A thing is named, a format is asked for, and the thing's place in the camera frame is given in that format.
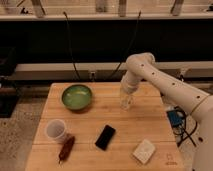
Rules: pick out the clear plastic bottle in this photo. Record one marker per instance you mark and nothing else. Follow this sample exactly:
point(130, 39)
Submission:
point(125, 99)

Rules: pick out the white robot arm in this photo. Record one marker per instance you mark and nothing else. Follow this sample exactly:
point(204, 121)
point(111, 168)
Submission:
point(192, 100)

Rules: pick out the green ceramic bowl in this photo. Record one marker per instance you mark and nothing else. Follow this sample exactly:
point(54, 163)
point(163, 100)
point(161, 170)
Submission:
point(77, 97)

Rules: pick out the black smartphone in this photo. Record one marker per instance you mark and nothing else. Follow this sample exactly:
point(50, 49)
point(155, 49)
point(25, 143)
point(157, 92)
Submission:
point(105, 137)

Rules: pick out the translucent plastic cup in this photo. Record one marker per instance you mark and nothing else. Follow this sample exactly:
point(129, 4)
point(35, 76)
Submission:
point(56, 130)

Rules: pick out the white sponge block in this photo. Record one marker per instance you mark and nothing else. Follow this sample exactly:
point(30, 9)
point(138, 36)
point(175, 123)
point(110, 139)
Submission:
point(144, 151)

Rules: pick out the blue power box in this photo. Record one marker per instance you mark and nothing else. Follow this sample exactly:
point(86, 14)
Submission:
point(175, 118)

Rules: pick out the wall power outlet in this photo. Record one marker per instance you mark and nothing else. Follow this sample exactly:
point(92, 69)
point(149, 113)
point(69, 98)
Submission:
point(92, 76)

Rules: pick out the brown wooden-handled tool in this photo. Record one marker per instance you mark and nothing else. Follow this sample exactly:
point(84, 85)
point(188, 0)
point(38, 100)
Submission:
point(66, 149)

